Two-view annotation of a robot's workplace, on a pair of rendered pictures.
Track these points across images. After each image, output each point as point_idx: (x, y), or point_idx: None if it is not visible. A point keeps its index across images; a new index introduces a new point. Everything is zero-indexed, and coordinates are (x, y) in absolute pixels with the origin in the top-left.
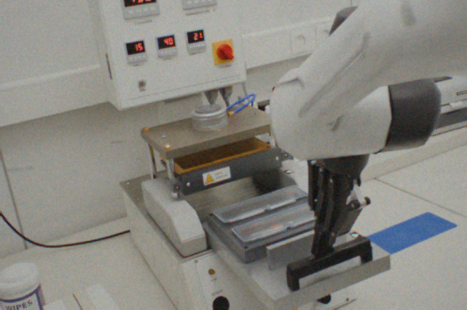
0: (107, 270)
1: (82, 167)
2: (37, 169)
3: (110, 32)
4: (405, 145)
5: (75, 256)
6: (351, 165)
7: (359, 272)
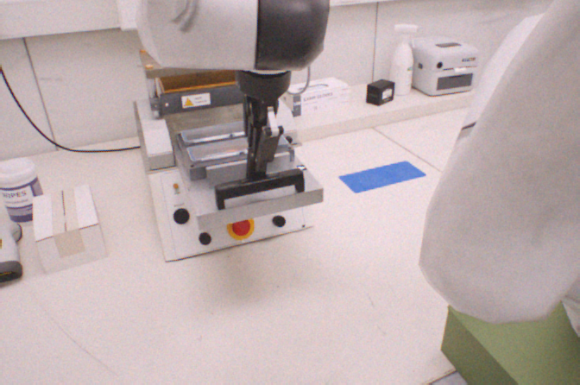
0: (114, 176)
1: (109, 85)
2: (66, 81)
3: None
4: (280, 63)
5: (92, 161)
6: (263, 90)
7: (290, 200)
